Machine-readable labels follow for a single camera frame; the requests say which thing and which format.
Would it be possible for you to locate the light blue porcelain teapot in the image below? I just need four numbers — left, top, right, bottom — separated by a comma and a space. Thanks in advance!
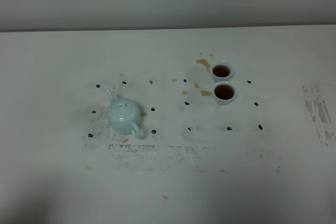
107, 89, 143, 139

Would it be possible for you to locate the near light blue teacup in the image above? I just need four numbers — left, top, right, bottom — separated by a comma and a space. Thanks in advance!
213, 81, 238, 105

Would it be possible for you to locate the light blue teacup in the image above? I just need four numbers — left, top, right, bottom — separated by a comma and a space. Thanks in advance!
209, 60, 234, 82
213, 81, 238, 105

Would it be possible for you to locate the far light blue teacup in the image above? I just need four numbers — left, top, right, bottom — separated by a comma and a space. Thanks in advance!
209, 60, 234, 82

